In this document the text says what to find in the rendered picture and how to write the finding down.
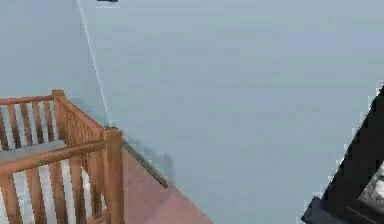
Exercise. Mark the brown wooden crib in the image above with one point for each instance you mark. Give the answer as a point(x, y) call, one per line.
point(112, 166)

